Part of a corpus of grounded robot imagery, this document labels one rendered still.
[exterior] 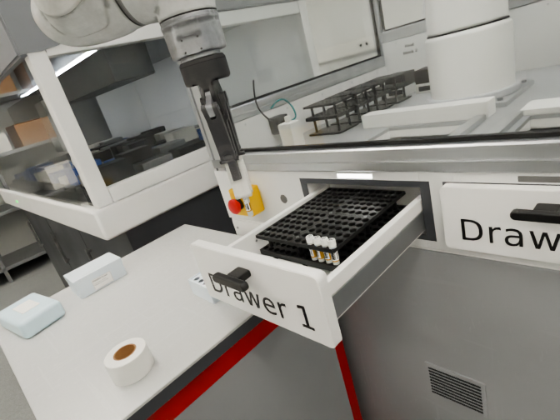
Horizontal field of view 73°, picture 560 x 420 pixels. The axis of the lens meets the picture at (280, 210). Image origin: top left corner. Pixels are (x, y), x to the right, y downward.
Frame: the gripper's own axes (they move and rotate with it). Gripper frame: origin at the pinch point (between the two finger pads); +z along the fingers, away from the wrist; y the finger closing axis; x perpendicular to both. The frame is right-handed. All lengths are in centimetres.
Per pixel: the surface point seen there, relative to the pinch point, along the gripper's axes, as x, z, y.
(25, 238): -288, 79, -289
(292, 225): 6.9, 10.5, 1.9
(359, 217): 18.6, 10.5, 5.2
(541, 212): 39.3, 9.3, 19.6
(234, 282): -1.3, 9.3, 19.3
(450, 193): 32.5, 8.8, 8.4
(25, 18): -51, -44, -47
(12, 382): -168, 101, -91
